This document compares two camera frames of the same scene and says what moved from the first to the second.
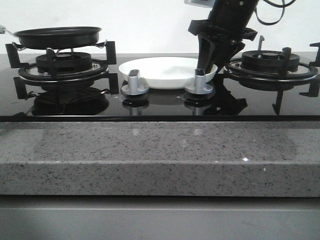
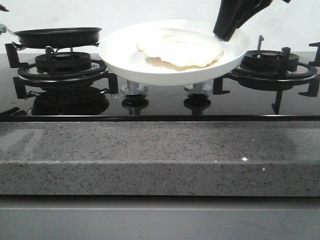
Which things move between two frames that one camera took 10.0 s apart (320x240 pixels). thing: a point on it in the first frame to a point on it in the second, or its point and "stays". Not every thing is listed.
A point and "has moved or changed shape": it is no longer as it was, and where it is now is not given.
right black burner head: [266, 61] stays
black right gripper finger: [207, 47] to [229, 14]
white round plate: [167, 72] has moved or changed shape
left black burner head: [66, 62] stays
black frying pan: [60, 38] stays
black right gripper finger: [234, 47] to [250, 8]
